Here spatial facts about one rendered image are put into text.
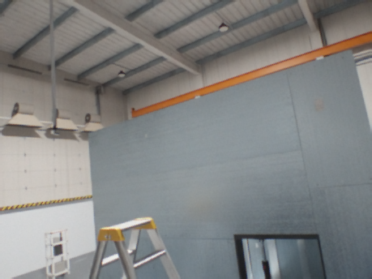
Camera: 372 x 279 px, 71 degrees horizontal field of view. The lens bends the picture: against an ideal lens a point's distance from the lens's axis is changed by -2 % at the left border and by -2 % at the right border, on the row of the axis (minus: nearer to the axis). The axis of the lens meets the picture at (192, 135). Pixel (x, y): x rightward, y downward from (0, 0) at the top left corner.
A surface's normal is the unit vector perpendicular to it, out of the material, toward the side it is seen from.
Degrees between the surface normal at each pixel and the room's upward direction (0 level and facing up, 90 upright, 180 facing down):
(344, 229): 90
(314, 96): 90
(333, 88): 90
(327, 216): 90
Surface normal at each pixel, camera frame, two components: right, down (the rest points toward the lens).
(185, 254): -0.55, -0.07
